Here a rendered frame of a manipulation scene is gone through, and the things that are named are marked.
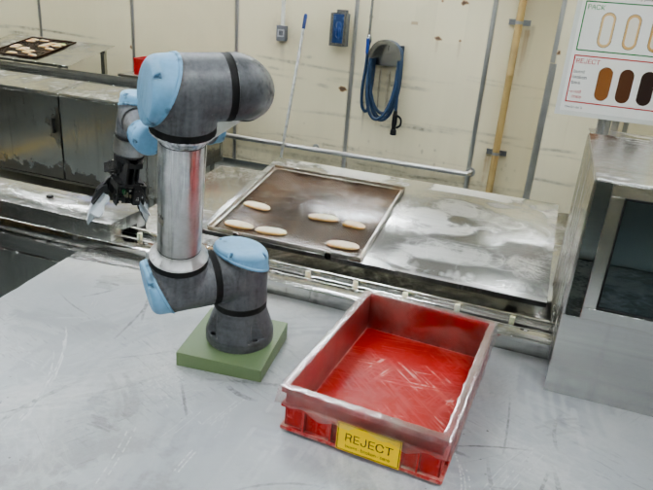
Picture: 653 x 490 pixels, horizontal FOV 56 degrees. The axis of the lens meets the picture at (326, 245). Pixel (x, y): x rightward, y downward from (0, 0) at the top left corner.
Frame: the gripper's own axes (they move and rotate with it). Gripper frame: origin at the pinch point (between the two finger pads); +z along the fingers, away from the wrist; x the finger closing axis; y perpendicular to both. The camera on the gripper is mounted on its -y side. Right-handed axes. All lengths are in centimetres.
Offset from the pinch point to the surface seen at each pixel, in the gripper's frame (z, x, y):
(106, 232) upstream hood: 14.9, 5.0, -20.3
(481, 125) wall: 25, 356, -178
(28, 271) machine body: 41, -11, -42
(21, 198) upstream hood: 19, -12, -52
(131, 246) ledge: 15.8, 10.3, -13.2
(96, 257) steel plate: 21.9, 2.3, -18.2
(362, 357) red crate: 3, 37, 62
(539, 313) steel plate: -4, 95, 67
